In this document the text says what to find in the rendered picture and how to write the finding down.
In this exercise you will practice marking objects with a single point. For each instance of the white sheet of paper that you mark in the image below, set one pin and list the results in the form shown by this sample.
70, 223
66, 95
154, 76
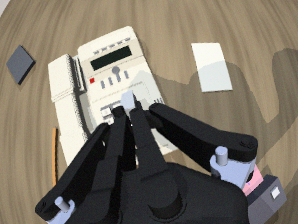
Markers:
211, 66

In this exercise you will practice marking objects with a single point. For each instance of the pink sticky note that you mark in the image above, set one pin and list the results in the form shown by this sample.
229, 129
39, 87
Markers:
255, 181

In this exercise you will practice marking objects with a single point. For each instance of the white telephone handset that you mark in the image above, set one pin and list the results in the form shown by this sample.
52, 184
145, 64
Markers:
65, 85

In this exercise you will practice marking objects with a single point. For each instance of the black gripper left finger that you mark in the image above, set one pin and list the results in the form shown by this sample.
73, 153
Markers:
102, 201

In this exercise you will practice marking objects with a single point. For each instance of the white desk phone body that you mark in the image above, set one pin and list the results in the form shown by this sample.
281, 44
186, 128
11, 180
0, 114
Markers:
113, 64

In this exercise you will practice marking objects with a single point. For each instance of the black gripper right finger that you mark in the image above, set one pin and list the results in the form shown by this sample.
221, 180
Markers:
231, 156

